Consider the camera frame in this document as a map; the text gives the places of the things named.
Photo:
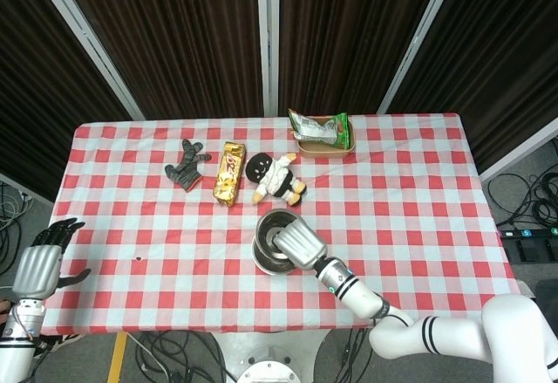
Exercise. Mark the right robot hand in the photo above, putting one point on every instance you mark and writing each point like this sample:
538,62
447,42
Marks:
301,245

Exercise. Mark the green white snack bag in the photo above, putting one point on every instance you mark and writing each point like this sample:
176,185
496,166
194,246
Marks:
318,130

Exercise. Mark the black headed plush doll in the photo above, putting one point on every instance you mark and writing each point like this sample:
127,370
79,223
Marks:
279,178

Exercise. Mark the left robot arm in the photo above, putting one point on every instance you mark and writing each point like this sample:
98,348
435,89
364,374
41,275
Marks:
17,339

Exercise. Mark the white partition post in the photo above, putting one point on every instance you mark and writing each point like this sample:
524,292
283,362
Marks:
87,38
412,43
261,38
274,38

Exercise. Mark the brown paper tray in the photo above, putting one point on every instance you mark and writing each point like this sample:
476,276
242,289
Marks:
324,152

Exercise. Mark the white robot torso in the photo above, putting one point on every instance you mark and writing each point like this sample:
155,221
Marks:
270,370

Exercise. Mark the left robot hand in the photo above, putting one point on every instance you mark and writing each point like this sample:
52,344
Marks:
37,274

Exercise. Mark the dark brown partition panel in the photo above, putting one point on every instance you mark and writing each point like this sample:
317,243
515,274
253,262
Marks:
340,38
174,38
492,51
35,73

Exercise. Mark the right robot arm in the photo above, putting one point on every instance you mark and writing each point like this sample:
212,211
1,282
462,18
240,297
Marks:
362,298

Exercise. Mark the red white checkered tablecloth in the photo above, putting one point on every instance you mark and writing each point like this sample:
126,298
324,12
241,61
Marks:
174,278

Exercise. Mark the black power strip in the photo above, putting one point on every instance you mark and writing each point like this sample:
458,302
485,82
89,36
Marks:
529,233

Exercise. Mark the gold snack package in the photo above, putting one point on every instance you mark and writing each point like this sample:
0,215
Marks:
229,173

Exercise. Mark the gray striped knit glove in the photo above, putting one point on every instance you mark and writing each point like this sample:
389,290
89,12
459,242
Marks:
187,169

